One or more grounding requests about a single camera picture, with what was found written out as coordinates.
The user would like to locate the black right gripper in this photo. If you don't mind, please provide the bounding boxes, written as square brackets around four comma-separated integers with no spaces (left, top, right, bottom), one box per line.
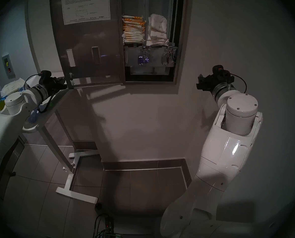
[196,73,223,93]

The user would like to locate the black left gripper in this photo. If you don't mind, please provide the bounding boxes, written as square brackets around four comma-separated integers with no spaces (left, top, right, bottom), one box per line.
[45,76,68,93]

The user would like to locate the stainless steel dispenser door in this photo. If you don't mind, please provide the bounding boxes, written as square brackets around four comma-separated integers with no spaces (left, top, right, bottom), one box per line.
[50,0,126,89]

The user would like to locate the grey robot base platform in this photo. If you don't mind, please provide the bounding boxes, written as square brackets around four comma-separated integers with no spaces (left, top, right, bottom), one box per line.
[98,203,165,238]

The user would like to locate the chrome dispenser push lever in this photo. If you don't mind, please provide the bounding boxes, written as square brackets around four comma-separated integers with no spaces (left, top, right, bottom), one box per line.
[137,46,153,66]
[161,46,177,66]

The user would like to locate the stainless steel dispenser cabinet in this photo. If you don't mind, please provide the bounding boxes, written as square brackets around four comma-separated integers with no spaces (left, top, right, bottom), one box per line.
[119,0,188,85]

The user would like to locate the white pads inside dispenser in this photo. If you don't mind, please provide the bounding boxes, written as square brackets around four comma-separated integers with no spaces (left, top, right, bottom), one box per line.
[146,27,169,46]

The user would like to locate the white sanitary pad stack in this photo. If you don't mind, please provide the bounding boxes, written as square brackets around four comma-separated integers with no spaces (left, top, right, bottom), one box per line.
[1,78,26,94]

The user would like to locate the white printed instruction sheet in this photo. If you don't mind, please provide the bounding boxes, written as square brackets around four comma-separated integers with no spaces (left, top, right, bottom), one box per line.
[61,0,111,25]

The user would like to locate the orange printed pad stack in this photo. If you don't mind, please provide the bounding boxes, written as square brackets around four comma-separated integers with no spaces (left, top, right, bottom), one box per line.
[122,15,146,44]

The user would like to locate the white overbed table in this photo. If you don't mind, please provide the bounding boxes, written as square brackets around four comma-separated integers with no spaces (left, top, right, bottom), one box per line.
[21,71,99,204]

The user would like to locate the black electronics box red light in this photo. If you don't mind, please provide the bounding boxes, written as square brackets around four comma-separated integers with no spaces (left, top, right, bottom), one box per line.
[104,216,114,232]

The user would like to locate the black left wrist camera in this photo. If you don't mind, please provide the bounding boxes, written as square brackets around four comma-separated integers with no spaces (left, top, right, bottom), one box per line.
[38,70,52,84]

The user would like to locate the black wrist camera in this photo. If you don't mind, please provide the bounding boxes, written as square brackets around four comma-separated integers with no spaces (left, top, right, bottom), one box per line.
[212,65,231,78]
[38,70,52,84]

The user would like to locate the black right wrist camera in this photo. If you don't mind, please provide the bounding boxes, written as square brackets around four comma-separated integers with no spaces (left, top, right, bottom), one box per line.
[212,65,231,78]

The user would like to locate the left arm thick braided cable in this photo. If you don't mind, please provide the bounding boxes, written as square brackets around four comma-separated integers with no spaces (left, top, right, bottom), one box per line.
[37,91,54,113]

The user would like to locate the arm thick braided cable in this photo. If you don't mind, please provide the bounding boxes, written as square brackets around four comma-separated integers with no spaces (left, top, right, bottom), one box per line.
[224,71,235,86]
[37,91,54,113]

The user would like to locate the right arm thick braided cable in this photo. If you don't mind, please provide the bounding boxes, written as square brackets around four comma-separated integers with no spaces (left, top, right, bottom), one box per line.
[224,71,235,86]

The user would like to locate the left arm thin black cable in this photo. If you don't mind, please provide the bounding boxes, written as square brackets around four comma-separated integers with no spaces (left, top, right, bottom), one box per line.
[24,73,42,90]

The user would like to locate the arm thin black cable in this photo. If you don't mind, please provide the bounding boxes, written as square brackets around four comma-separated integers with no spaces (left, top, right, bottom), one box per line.
[230,73,247,94]
[24,73,42,90]

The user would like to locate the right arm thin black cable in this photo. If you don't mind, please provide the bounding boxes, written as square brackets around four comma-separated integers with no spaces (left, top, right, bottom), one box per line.
[230,73,247,94]

